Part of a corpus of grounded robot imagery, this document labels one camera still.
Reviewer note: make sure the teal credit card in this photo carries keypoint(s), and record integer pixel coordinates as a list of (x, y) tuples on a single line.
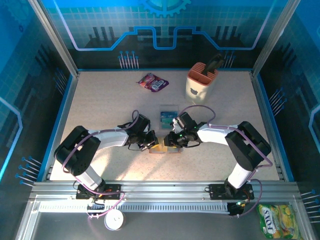
[(166, 123)]

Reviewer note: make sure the orange credit card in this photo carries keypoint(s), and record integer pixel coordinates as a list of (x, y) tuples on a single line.
[(162, 149)]

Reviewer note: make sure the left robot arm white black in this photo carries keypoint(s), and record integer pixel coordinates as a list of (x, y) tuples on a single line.
[(112, 138)]

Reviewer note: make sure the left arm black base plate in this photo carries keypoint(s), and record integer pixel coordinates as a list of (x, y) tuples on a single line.
[(112, 190)]

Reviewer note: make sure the aluminium side rail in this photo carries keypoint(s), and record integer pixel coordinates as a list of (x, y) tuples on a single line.
[(265, 112), (65, 112)]

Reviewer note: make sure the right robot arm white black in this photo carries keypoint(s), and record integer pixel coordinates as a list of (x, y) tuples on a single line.
[(215, 133)]

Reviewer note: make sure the purple candy bag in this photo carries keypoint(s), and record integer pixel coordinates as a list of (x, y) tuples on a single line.
[(153, 83)]

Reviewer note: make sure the green yellow candy bag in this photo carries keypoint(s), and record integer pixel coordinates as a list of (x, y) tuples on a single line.
[(277, 220)]

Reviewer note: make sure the aluminium frame post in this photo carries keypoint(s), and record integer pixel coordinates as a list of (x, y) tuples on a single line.
[(57, 40), (273, 37)]

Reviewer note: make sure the tan leather card holder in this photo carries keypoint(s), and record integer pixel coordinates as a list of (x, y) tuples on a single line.
[(175, 151)]

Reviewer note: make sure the black control box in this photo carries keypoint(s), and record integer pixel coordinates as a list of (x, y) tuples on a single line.
[(235, 211)]

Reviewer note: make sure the cream knife block orange top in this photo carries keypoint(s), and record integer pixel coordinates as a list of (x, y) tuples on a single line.
[(197, 92)]

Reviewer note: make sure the white round cap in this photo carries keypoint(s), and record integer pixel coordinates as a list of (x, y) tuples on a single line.
[(113, 220)]

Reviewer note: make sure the clear plastic tray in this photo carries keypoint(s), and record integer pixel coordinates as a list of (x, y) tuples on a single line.
[(168, 108)]

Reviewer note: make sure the aluminium front rail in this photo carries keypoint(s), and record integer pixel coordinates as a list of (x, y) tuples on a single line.
[(162, 191)]

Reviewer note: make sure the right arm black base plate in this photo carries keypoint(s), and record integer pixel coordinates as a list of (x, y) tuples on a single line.
[(217, 192)]

